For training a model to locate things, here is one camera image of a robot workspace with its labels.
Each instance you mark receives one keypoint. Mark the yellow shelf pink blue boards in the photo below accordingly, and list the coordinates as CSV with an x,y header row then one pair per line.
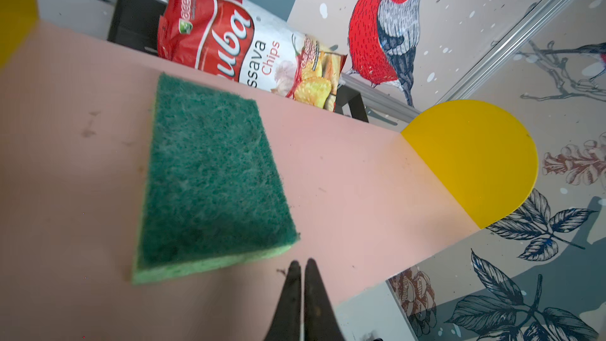
x,y
76,129

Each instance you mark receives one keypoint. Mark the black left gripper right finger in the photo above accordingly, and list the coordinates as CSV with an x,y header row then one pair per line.
x,y
319,317

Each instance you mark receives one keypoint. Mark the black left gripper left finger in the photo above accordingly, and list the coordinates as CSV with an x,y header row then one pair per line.
x,y
286,323

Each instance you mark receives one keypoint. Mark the red chips bag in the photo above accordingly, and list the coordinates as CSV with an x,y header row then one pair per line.
x,y
242,42

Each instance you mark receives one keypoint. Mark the dark green scouring sponge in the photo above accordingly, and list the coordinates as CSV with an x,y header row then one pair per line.
x,y
213,196

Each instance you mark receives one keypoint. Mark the black box behind shelf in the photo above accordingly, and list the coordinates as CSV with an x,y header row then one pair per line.
x,y
135,25

